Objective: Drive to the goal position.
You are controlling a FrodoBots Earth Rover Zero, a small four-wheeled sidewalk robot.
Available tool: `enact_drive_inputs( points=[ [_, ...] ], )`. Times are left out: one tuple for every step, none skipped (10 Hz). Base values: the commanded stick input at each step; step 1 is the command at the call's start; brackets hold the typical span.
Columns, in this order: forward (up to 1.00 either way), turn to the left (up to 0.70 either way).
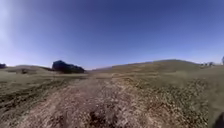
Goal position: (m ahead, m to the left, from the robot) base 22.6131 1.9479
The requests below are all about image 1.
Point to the brown dirt path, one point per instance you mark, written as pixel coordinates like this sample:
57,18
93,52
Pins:
90,100

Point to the dark bushy tree clump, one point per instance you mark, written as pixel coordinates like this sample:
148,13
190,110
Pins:
65,67

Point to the dry grassy hillside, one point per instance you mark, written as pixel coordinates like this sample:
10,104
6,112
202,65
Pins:
173,83

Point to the dry grass field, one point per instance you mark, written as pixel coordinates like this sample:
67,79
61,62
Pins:
30,85

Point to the distant row of trees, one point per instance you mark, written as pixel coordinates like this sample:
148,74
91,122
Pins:
2,66

